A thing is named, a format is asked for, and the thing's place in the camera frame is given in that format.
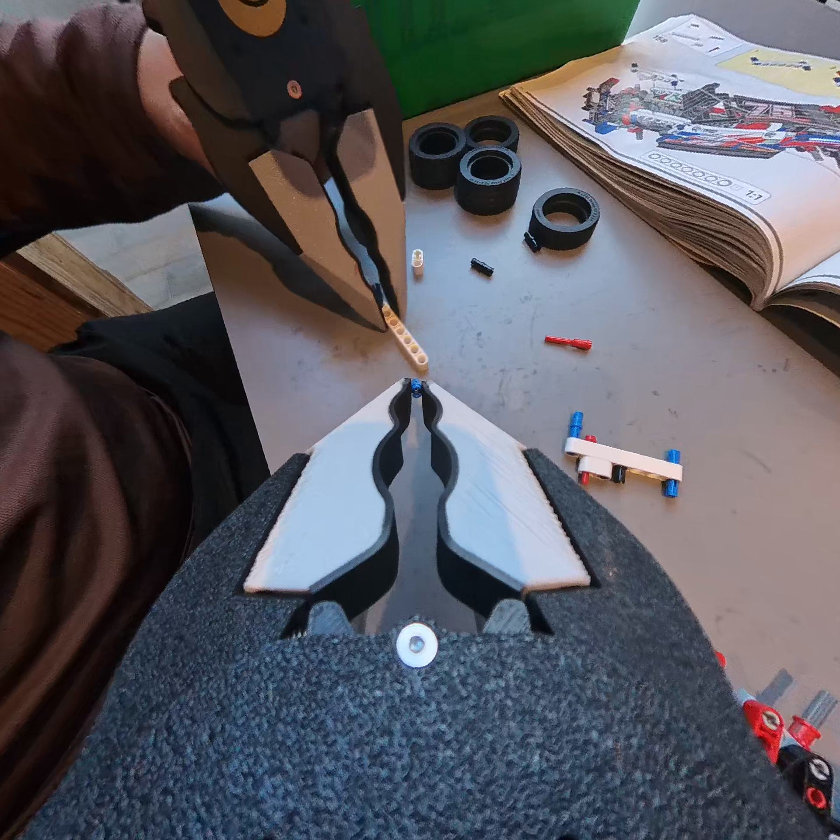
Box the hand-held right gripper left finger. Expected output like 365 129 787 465
243 377 416 621

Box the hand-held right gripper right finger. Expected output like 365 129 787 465
420 381 593 614

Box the open instruction booklet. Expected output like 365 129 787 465
499 13 840 329

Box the green plastic bin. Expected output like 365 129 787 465
353 0 641 121

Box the white beam assembly with pins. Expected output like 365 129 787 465
562 411 684 499

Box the grey desk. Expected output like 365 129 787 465
189 46 840 729

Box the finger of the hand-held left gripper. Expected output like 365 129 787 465
327 107 410 324
248 146 389 333

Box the black rubber toy tyre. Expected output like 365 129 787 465
464 115 521 154
407 122 469 192
453 145 523 217
528 188 602 252

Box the white holed brick beam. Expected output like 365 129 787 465
382 302 431 375

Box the wooden plank frame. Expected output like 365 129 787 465
0 232 154 353

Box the person's left hand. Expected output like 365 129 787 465
133 29 223 179

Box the person's torso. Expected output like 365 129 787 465
0 292 271 840

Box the person's left forearm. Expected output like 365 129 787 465
0 0 227 260

